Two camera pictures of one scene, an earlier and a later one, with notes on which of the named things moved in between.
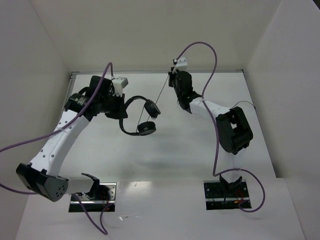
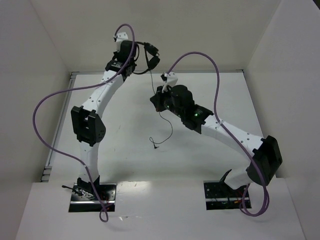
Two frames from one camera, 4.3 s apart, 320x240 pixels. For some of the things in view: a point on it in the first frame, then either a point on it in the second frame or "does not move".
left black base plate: (106, 195) does not move
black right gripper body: (172, 82) → (164, 102)
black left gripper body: (118, 106) → (149, 55)
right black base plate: (221, 195) does not move
